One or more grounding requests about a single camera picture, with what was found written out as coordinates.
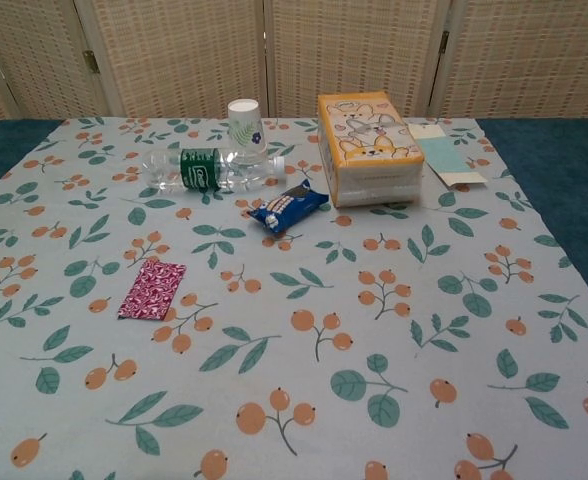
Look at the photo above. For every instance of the pink patterned card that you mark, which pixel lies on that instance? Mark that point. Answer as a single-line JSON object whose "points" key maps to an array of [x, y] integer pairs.
{"points": [[151, 290]]}

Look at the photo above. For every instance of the blue cookie packet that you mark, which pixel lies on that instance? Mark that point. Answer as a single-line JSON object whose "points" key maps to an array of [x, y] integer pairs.
{"points": [[286, 206]]}

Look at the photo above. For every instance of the leaf and fruit tablecloth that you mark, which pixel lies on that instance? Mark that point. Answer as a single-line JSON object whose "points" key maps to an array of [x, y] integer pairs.
{"points": [[324, 310]]}

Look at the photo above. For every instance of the orange corgi tissue pack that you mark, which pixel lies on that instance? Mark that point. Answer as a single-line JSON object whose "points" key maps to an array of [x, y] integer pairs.
{"points": [[369, 150]]}

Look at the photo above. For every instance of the clear green-label water bottle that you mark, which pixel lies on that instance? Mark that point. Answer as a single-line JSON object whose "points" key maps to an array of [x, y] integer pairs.
{"points": [[199, 170]]}

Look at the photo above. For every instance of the white floral paper cup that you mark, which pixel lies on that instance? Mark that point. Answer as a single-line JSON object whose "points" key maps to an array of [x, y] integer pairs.
{"points": [[246, 125]]}

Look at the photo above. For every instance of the teal and cream bookmark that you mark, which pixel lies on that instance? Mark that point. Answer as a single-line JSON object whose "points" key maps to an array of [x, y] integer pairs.
{"points": [[441, 155]]}

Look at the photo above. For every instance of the woven folding screen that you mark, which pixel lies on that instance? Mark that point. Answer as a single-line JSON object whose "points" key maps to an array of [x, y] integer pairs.
{"points": [[184, 55]]}

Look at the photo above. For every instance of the dark screen hinge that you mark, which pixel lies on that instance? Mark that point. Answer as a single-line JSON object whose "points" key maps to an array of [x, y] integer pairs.
{"points": [[444, 42]]}

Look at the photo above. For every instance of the brass screen hinge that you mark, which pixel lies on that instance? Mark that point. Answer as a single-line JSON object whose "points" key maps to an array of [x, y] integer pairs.
{"points": [[90, 61]]}

